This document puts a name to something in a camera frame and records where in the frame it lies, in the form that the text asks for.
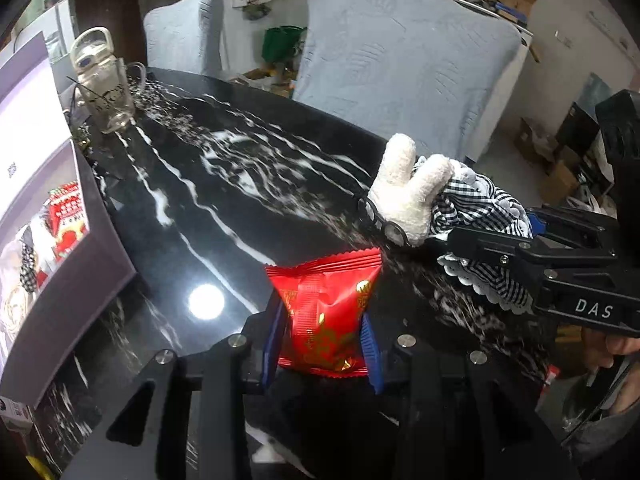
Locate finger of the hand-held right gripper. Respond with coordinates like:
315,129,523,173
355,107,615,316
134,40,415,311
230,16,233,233
530,204,622,249
446,227,617,307

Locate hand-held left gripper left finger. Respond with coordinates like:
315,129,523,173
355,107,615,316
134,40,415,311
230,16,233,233
60,304,287,480

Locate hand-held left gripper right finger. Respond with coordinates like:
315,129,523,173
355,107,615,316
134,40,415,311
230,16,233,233
360,311,581,480

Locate red gold-print snack packet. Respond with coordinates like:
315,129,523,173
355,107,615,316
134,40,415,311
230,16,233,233
264,247,383,377

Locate white plush rabbit gingham dress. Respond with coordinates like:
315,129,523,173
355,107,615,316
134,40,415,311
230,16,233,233
357,132,536,316

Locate lavender storage box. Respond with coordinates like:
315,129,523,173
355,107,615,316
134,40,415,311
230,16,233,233
0,30,138,406

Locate red picture-print snack packet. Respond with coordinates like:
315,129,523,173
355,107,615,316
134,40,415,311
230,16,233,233
47,181,91,263

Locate black white gingham scrunchie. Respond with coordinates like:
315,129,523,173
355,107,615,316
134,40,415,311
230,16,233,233
19,239,42,295

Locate person's right hand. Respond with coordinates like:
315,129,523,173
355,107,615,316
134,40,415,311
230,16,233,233
580,330,640,371

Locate cardboard boxes on floor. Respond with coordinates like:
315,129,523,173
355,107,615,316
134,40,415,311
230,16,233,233
515,117,581,206

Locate black case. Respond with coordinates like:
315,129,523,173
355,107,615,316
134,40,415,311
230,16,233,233
555,102,601,156

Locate pale blue board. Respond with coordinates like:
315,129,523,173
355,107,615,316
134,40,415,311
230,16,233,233
580,72,613,111

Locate wide chair grey leaf cover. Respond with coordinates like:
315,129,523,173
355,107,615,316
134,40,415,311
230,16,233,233
291,0,523,163

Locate open cardboard box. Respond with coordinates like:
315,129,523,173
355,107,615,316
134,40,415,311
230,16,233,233
500,0,539,23

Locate small white carton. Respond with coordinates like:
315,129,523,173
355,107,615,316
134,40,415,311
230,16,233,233
0,395,33,432

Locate green bag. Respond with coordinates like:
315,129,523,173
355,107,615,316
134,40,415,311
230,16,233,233
262,25,307,63

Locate narrow chair grey leaf cover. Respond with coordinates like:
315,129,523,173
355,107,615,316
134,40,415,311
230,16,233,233
143,0,224,77

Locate clear plastic water bottle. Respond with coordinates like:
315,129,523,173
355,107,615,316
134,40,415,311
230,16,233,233
69,26,115,86

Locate thin black cable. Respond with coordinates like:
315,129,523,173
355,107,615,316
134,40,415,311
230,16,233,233
64,76,103,161

